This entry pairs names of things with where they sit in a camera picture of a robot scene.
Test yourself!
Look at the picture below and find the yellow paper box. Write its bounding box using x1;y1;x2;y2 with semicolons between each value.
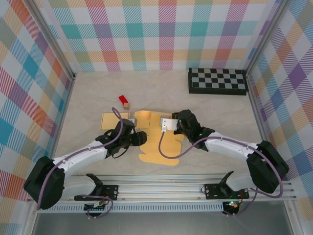
134;110;186;166
100;111;130;131

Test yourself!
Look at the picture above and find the black grey chessboard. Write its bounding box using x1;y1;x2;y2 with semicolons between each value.
187;68;249;96

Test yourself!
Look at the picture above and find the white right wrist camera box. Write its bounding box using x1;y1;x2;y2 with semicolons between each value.
159;117;179;134

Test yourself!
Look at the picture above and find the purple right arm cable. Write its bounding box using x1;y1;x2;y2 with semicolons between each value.
158;127;285;217

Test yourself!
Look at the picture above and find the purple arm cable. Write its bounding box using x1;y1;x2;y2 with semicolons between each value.
36;107;123;219
158;127;285;217

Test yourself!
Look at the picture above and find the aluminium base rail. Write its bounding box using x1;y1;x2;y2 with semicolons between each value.
26;173;298;203

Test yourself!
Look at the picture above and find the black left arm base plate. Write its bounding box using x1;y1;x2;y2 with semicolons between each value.
74;185;119;202

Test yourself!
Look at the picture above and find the aluminium side rail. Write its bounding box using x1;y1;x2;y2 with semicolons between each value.
43;74;77;184
246;73;280;181

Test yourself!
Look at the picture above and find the perforated metal cable tray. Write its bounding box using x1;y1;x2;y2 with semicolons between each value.
38;204;225;213

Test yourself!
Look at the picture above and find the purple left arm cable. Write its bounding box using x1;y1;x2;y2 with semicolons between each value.
36;107;123;219

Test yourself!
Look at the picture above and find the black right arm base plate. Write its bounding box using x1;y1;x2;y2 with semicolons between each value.
204;183;250;200

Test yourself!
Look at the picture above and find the aluminium corner post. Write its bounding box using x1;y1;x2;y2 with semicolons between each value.
28;0;77;81
245;0;293;78

